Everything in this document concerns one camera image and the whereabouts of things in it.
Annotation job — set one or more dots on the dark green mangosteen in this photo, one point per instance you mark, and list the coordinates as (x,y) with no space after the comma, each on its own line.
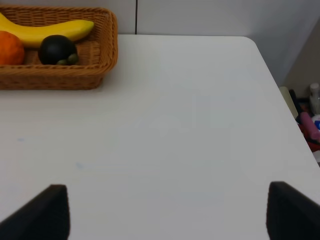
(58,50)

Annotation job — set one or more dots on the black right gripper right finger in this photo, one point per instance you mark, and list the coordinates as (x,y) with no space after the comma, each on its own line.
(290,215)

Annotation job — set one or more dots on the orange tangerine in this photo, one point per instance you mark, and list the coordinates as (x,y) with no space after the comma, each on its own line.
(12,51)

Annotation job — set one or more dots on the yellow banana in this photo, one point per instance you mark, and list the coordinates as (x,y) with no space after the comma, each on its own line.
(32,37)

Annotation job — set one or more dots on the beige board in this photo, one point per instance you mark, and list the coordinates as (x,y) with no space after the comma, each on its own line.
(289,101)

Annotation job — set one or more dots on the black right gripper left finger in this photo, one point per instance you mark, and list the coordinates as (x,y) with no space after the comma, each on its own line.
(45,217)

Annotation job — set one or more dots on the light brown wicker basket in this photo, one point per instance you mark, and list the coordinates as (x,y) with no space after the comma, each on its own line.
(98,52)

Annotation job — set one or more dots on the clear bottle white cap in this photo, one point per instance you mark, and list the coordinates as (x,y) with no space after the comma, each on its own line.
(314,98)

